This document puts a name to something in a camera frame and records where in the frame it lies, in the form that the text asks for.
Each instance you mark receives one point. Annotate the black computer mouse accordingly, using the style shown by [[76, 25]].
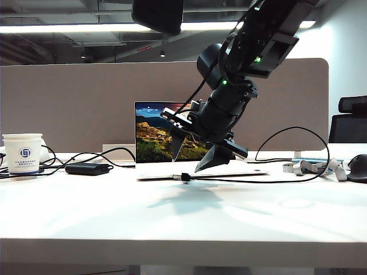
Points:
[[358, 169]]

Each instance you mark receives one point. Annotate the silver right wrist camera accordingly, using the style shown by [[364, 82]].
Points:
[[196, 106]]

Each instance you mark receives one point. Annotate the teal book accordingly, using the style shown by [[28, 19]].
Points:
[[312, 159]]

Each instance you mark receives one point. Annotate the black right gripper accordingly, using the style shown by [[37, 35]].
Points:
[[223, 114]]

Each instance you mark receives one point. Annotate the long ceiling light strip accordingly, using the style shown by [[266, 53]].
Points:
[[86, 28]]

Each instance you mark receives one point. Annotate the white desk socket box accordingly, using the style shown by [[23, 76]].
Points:
[[106, 147]]

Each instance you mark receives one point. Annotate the black power adapter brick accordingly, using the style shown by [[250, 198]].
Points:
[[86, 169]]

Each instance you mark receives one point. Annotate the grey fabric desk divider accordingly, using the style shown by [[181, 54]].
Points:
[[71, 109]]

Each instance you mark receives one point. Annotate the white divider bracket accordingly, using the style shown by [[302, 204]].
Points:
[[297, 154]]

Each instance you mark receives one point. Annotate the white laptop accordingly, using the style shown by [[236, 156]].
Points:
[[152, 137]]

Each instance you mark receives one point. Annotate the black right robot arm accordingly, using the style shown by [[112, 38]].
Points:
[[266, 28]]

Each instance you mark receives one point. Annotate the white paper cup blue logo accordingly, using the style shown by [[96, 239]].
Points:
[[23, 154]]

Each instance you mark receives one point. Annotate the small ceiling spotlight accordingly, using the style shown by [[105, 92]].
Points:
[[162, 53]]

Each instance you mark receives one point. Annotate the black mesh office chair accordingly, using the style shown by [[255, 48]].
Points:
[[348, 129]]

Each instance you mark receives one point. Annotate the black smartphone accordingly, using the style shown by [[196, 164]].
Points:
[[157, 14]]

